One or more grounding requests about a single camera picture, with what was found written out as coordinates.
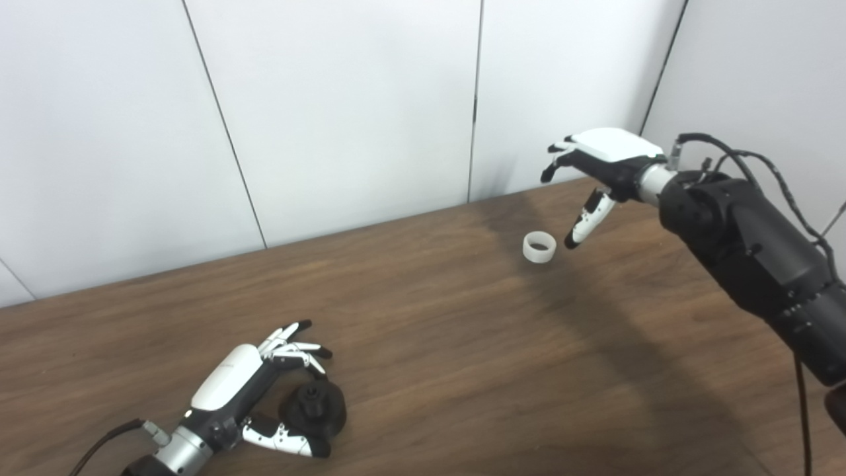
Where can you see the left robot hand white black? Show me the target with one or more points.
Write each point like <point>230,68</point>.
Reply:
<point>225,383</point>

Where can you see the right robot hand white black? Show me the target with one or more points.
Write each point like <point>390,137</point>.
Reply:
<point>615,145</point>

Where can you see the round black part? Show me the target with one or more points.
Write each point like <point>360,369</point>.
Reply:
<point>330,410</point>

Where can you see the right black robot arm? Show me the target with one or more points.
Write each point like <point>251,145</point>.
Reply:
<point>747,251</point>

